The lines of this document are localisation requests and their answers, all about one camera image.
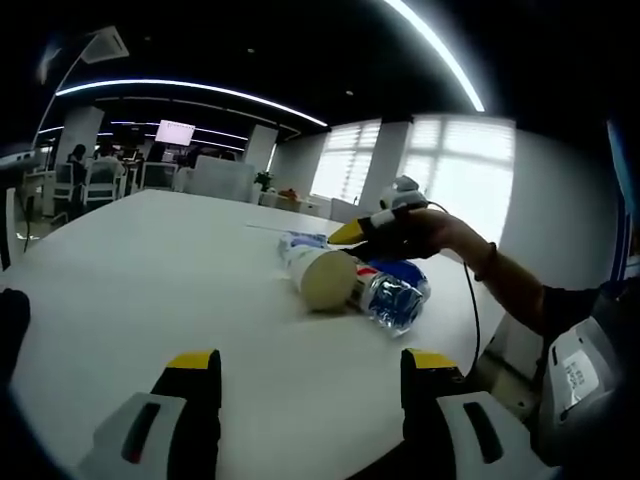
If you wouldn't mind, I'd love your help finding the ceiling light strip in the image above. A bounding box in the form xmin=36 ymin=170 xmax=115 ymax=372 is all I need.
xmin=384 ymin=0 xmax=487 ymax=114
xmin=54 ymin=77 xmax=329 ymax=129

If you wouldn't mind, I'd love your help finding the black chair armrest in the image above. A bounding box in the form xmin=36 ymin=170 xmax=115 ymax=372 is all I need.
xmin=0 ymin=288 xmax=32 ymax=401

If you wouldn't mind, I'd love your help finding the person's right hand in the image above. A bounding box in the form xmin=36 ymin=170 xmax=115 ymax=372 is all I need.
xmin=389 ymin=205 xmax=494 ymax=274

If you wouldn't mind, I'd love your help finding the blue wet wipes pack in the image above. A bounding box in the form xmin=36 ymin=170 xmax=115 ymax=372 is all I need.
xmin=277 ymin=229 xmax=331 ymax=266

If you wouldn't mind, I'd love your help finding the white partition panel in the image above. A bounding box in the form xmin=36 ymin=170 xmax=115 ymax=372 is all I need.
xmin=192 ymin=154 xmax=256 ymax=204

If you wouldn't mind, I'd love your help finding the person's dark sleeve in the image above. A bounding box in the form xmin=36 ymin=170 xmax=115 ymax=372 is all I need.
xmin=542 ymin=277 xmax=626 ymax=351

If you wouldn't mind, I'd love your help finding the clear water bottle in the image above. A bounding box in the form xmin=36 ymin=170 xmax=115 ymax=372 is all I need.
xmin=349 ymin=263 xmax=432 ymax=340

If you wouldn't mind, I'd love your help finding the bright wall screen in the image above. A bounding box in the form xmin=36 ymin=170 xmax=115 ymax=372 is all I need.
xmin=154 ymin=119 xmax=196 ymax=146

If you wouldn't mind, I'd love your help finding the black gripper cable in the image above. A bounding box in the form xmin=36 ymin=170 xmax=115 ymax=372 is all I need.
xmin=423 ymin=199 xmax=482 ymax=376

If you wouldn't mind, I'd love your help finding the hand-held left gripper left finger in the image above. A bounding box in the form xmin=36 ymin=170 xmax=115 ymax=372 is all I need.
xmin=79 ymin=348 xmax=223 ymax=480

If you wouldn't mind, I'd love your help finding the window with blinds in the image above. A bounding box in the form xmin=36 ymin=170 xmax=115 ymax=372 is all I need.
xmin=309 ymin=119 xmax=384 ymax=201
xmin=402 ymin=117 xmax=516 ymax=241

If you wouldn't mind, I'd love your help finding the dark bracelet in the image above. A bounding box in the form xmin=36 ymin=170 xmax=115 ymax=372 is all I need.
xmin=473 ymin=241 xmax=500 ymax=282

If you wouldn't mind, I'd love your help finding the ceiling air conditioner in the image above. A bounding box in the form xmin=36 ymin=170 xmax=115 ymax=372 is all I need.
xmin=82 ymin=24 xmax=130 ymax=65

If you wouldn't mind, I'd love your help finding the white frame chair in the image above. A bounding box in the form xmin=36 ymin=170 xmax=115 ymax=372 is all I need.
xmin=0 ymin=187 xmax=21 ymax=271

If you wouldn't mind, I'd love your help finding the white mesh office chair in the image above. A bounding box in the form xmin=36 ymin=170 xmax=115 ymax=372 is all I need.
xmin=142 ymin=162 xmax=179 ymax=191
xmin=84 ymin=167 xmax=124 ymax=206

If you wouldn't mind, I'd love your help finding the white low cabinet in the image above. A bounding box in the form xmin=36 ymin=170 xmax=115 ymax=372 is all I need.
xmin=259 ymin=192 xmax=331 ymax=216

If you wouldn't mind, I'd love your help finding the white paper cup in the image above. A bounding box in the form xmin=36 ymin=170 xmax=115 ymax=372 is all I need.
xmin=285 ymin=244 xmax=359 ymax=314

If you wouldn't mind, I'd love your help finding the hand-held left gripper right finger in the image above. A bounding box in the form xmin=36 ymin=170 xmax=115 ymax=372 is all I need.
xmin=401 ymin=348 xmax=557 ymax=480

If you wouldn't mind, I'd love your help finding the white chest device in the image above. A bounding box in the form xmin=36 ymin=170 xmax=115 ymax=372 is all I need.
xmin=544 ymin=319 xmax=624 ymax=431

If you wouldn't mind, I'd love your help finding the blue plastic tissue bag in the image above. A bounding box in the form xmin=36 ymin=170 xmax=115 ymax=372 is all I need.
xmin=369 ymin=257 xmax=429 ymax=289

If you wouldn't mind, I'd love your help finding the white table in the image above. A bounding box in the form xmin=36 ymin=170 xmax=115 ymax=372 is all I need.
xmin=0 ymin=188 xmax=504 ymax=480

